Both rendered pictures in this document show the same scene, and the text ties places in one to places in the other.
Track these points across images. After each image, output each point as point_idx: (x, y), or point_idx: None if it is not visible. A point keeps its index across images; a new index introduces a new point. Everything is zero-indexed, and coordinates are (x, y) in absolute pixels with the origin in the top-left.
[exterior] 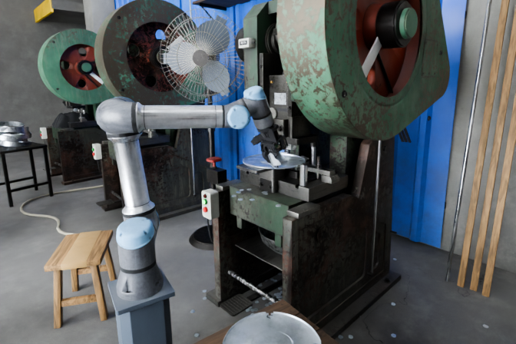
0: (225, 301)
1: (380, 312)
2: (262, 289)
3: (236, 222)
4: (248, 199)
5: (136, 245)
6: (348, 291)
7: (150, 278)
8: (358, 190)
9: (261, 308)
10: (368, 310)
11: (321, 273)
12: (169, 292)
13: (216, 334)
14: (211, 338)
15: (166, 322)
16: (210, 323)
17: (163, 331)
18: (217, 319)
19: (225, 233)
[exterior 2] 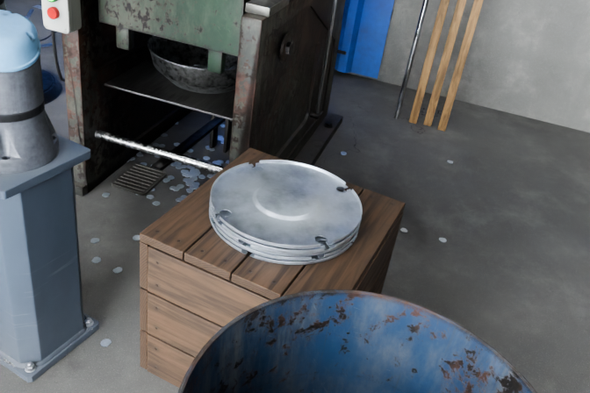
0: (118, 176)
1: (331, 166)
2: (146, 160)
3: (104, 41)
4: None
5: (18, 62)
6: (292, 141)
7: (44, 129)
8: None
9: (159, 186)
10: (315, 165)
11: (273, 113)
12: (82, 153)
13: (182, 204)
14: (177, 210)
15: (75, 207)
16: (82, 221)
17: (71, 221)
18: (92, 213)
19: (89, 60)
